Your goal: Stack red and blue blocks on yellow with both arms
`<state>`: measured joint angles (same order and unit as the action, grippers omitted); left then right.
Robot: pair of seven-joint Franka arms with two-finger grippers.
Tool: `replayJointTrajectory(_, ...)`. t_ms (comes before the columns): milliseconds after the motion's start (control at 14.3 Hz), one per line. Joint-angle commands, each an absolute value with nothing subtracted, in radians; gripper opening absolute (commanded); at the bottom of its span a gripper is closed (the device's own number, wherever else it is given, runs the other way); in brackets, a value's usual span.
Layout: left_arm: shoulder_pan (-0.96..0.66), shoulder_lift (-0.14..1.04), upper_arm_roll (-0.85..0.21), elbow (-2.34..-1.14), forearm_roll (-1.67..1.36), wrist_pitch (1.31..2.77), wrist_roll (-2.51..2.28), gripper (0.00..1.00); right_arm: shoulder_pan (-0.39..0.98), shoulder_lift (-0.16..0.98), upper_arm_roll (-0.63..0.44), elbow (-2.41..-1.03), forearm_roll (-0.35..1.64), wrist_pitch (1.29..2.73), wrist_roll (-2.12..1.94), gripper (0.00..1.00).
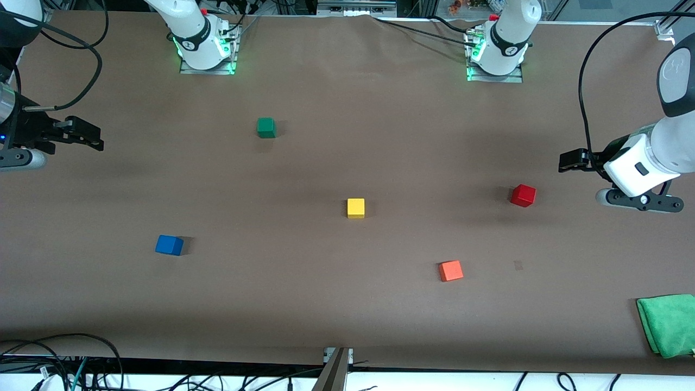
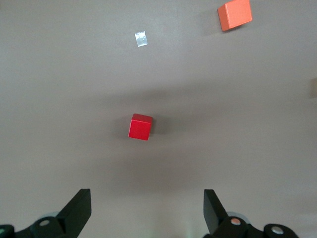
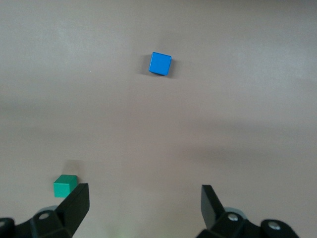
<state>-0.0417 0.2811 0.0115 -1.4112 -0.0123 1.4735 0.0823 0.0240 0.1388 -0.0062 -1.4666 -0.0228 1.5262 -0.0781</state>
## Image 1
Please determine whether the red wooden block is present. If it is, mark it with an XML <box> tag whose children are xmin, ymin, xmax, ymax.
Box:
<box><xmin>510</xmin><ymin>184</ymin><xmax>536</xmax><ymax>208</ymax></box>

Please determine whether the blue wooden block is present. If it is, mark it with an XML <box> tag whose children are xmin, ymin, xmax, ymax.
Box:
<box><xmin>155</xmin><ymin>235</ymin><xmax>184</xmax><ymax>256</ymax></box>

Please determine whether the orange wooden block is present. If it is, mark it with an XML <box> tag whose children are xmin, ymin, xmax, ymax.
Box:
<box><xmin>439</xmin><ymin>260</ymin><xmax>464</xmax><ymax>282</ymax></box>

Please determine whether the green folded cloth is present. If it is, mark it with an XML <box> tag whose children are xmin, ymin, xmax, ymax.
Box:
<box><xmin>636</xmin><ymin>294</ymin><xmax>695</xmax><ymax>359</ymax></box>

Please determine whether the grey metal box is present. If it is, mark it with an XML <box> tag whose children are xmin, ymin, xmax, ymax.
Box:
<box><xmin>318</xmin><ymin>0</ymin><xmax>397</xmax><ymax>17</ymax></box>

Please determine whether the brown paper table cover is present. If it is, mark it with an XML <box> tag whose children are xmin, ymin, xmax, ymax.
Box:
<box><xmin>0</xmin><ymin>11</ymin><xmax>695</xmax><ymax>375</ymax></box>

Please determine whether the grey aluminium profile beam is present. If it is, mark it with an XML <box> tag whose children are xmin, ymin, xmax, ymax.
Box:
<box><xmin>312</xmin><ymin>349</ymin><xmax>351</xmax><ymax>391</ymax></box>

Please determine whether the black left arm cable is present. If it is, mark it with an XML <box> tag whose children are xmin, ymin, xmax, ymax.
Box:
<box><xmin>578</xmin><ymin>11</ymin><xmax>695</xmax><ymax>180</ymax></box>

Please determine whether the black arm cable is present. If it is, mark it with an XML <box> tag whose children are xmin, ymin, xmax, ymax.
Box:
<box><xmin>0</xmin><ymin>0</ymin><xmax>109</xmax><ymax>112</ymax></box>
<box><xmin>578</xmin><ymin>11</ymin><xmax>695</xmax><ymax>180</ymax></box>

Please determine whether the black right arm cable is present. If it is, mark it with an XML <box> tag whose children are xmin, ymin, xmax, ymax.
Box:
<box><xmin>0</xmin><ymin>0</ymin><xmax>109</xmax><ymax>112</ymax></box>

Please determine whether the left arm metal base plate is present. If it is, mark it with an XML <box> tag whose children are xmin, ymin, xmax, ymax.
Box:
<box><xmin>466</xmin><ymin>30</ymin><xmax>523</xmax><ymax>83</ymax></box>

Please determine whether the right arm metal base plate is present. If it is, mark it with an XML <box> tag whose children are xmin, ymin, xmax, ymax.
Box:
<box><xmin>179</xmin><ymin>22</ymin><xmax>238</xmax><ymax>75</ymax></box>

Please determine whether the black looped cable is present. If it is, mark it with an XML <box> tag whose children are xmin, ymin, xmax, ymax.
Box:
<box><xmin>0</xmin><ymin>332</ymin><xmax>124</xmax><ymax>391</ymax></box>

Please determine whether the black base power cable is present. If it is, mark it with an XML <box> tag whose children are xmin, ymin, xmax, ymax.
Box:
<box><xmin>374</xmin><ymin>16</ymin><xmax>479</xmax><ymax>48</ymax></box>

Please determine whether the teal cable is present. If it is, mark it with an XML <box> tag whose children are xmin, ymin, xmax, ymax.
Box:
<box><xmin>71</xmin><ymin>357</ymin><xmax>87</xmax><ymax>391</ymax></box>

